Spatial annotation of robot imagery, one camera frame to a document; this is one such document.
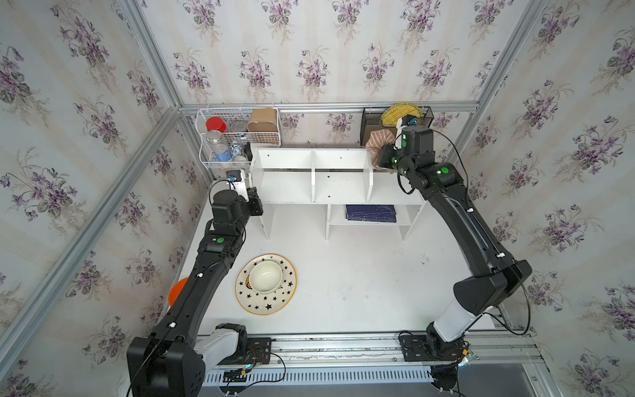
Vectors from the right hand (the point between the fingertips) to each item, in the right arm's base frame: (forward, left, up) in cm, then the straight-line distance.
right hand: (386, 148), depth 74 cm
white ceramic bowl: (-26, +39, -36) cm, 60 cm away
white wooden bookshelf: (-3, +8, -18) cm, 20 cm away
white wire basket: (+17, +57, -8) cm, 60 cm away
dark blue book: (-8, +2, -22) cm, 24 cm away
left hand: (-10, +39, -9) cm, 41 cm away
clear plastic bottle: (+9, +57, -7) cm, 58 cm away
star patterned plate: (-36, +38, -38) cm, 65 cm away
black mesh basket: (+29, 0, -9) cm, 30 cm away
